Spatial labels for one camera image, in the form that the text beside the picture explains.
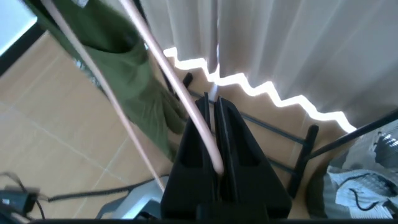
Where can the black box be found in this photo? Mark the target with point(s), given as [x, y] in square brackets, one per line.
[15, 200]

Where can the beige curtain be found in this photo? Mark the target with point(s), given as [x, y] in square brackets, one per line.
[295, 46]

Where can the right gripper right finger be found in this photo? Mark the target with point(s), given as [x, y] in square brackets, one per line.
[258, 193]

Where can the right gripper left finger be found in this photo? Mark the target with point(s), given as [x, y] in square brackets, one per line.
[186, 193]

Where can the white laundry basket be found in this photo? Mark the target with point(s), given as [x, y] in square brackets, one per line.
[357, 149]

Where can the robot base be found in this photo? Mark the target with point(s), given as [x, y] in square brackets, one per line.
[136, 199]

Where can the green long-sleeved shirt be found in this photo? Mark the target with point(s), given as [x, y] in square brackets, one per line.
[124, 68]

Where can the pink clothes hanger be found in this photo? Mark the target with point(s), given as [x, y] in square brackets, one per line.
[216, 158]

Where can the black clothes rack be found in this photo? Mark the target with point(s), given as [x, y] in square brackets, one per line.
[304, 155]

